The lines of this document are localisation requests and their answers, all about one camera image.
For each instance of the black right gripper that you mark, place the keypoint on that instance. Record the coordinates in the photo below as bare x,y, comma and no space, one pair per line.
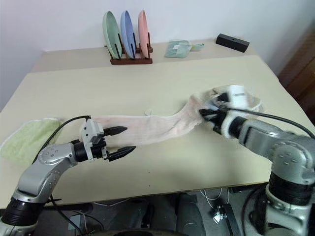
218,123

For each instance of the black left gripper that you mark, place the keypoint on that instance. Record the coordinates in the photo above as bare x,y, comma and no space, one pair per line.
99,151

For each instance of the pink towel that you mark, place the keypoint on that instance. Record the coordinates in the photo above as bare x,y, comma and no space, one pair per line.
152,127

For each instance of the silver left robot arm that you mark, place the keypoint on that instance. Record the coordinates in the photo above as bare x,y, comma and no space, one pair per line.
49,167

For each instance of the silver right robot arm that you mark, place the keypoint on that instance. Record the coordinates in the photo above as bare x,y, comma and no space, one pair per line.
283,147

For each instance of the green towel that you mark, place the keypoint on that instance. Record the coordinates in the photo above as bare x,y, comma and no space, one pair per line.
22,140

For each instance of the beige table mat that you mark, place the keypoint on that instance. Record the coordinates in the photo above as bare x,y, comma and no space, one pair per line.
147,86

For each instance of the folded pale green cloth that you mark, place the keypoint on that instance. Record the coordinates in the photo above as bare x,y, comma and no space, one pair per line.
177,49

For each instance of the black rectangular box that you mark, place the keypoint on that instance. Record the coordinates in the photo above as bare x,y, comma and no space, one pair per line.
232,42

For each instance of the brown wooden plate rack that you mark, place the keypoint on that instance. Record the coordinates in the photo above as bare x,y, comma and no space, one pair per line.
130,61

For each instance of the dark rounded grey shape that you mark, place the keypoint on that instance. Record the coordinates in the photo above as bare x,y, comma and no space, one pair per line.
190,216

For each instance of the pink plate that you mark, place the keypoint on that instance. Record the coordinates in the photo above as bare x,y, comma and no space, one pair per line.
143,32

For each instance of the green plate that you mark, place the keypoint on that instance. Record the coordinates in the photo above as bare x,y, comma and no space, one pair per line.
110,34

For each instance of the blue plate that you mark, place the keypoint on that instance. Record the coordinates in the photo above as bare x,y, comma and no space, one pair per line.
128,32

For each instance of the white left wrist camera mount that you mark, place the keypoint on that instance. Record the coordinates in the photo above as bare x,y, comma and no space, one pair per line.
89,130

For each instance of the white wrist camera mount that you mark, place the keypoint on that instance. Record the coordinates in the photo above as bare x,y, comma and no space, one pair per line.
237,96
89,130

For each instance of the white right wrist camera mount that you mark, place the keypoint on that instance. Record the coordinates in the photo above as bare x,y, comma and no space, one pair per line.
237,96

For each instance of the black metal bracket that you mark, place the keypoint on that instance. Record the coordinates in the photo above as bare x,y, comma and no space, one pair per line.
230,218

